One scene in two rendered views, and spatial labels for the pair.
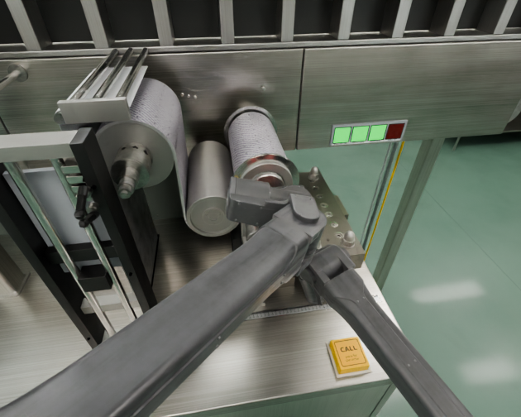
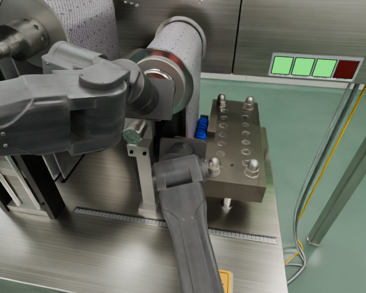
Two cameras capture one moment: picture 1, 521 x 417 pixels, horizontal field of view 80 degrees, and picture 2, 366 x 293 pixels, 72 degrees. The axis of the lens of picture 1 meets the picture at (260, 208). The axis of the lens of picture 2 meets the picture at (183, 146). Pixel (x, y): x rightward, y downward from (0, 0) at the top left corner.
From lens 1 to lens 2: 0.28 m
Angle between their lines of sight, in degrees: 14
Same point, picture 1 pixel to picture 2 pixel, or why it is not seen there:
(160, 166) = not seen: hidden behind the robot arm
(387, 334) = (196, 270)
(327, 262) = (173, 170)
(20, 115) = not seen: hidden behind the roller
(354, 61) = not seen: outside the picture
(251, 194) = (71, 59)
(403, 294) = (341, 254)
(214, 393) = (71, 277)
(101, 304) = (0, 167)
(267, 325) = (149, 232)
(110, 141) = (10, 12)
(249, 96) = (187, 10)
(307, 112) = (246, 35)
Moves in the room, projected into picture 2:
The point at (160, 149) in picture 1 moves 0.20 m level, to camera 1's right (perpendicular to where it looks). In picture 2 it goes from (53, 28) to (148, 38)
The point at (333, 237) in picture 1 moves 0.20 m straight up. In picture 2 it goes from (239, 163) to (253, 94)
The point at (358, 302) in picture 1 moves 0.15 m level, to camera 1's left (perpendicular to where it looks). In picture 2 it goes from (183, 221) to (82, 191)
